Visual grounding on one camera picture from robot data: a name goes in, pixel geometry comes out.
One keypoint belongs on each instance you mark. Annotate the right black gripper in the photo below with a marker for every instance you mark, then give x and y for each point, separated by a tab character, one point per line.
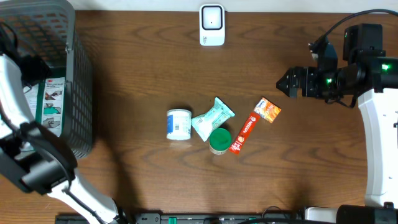
295	73

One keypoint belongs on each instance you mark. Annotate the orange white small packet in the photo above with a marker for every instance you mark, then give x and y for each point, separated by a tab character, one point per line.
267	110

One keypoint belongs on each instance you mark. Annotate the red Nescafe stick sachet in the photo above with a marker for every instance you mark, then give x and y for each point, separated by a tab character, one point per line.
244	133

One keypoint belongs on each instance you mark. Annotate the teal wet wipes pack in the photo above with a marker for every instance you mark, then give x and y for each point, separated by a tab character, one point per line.
205	124

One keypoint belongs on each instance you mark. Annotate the green lid small jar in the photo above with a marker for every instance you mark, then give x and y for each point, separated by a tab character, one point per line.
220	141

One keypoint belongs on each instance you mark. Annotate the white plastic bottle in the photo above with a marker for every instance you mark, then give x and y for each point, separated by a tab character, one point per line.
179	124

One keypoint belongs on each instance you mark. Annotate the green white instruction package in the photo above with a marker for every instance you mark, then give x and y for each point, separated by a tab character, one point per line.
46	100

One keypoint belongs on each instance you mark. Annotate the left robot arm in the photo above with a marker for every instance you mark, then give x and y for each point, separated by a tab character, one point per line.
33	158

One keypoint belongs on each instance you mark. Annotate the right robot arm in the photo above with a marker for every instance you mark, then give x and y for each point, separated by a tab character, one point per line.
370	78

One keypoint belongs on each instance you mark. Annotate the white barcode scanner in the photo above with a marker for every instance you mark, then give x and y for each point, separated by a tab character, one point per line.
212	25

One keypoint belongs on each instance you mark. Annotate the grey plastic mesh basket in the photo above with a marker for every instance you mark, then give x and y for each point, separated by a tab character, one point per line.
47	29

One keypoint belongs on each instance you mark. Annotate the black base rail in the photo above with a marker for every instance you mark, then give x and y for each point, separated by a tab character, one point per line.
156	218

